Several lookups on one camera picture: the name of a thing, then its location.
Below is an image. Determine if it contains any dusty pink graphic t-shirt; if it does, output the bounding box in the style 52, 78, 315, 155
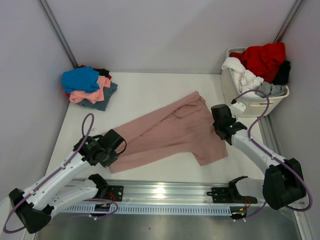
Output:
110, 91, 228, 173

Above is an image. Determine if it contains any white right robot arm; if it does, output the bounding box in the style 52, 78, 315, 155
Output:
211, 102, 307, 210

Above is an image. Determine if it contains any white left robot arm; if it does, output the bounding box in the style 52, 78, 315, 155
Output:
8, 129, 127, 234

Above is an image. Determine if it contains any white perforated laundry basket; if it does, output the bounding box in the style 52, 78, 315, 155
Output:
221, 47, 290, 117

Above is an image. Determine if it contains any white t-shirt in basket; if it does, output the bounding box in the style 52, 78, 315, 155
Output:
221, 57, 264, 93

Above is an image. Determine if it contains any salmon pink t-shirt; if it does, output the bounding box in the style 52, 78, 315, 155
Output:
69, 75, 111, 104

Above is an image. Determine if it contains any grey t-shirt in basket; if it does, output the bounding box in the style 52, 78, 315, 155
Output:
255, 81, 288, 98

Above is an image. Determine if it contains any slate blue t-shirt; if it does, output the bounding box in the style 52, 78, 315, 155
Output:
77, 82, 118, 112

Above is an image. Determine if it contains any black t-shirt in basket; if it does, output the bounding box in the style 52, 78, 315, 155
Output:
272, 60, 291, 85

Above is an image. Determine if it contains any red t-shirt in basket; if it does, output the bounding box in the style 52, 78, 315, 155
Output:
229, 42, 286, 83

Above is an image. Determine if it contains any black folded t-shirt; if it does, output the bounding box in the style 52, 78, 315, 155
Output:
94, 68, 110, 78

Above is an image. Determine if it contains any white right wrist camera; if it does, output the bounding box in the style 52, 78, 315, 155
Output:
229, 99, 246, 118

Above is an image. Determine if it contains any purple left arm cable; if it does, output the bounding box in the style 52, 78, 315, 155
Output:
2, 112, 119, 234

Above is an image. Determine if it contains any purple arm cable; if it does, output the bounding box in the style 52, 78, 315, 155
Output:
231, 89, 313, 222
2, 112, 119, 234

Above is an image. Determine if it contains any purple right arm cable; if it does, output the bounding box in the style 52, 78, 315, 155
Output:
231, 89, 313, 222

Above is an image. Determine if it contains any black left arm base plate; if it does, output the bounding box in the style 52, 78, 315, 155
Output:
94, 185, 124, 202

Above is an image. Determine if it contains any right side aluminium rail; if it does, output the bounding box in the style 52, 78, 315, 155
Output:
258, 114, 284, 156

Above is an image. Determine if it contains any white slotted cable duct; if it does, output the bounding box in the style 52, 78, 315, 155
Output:
63, 203, 232, 216

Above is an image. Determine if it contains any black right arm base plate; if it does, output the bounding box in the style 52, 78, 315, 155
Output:
206, 186, 258, 204

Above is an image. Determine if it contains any aluminium mounting rail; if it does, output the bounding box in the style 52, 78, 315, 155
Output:
34, 177, 306, 208

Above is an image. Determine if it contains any right aluminium frame post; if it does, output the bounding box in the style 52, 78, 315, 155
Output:
273, 0, 305, 43

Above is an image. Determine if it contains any aluminium frame post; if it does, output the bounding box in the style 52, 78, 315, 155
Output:
37, 0, 79, 68
273, 0, 305, 43

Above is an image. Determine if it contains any left aluminium frame post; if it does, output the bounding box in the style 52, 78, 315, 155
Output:
37, 0, 79, 68

